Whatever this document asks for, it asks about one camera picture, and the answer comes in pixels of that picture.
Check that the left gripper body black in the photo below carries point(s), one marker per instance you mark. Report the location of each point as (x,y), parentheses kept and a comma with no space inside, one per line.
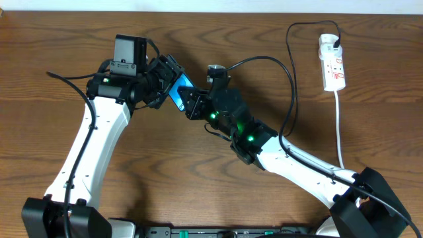
(161,78)

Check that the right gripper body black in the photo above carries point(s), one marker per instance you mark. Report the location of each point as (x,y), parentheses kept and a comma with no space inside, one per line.
(204,109)

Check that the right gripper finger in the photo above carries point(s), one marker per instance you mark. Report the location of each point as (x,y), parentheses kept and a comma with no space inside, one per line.
(189,92)
(189,106)

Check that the blue Galaxy smartphone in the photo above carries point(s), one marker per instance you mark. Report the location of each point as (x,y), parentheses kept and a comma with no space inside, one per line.
(182,81)

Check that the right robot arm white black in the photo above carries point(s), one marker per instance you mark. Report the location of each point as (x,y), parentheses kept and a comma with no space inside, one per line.
(360,204)

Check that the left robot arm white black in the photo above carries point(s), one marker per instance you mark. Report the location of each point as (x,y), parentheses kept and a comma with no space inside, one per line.
(69,207)

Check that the white charger adapter plug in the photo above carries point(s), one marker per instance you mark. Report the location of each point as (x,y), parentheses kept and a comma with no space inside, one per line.
(328,43)

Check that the white power strip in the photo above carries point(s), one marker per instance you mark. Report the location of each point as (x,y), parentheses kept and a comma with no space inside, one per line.
(334,78)

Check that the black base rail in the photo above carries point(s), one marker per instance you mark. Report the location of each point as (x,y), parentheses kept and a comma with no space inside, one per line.
(215,232)

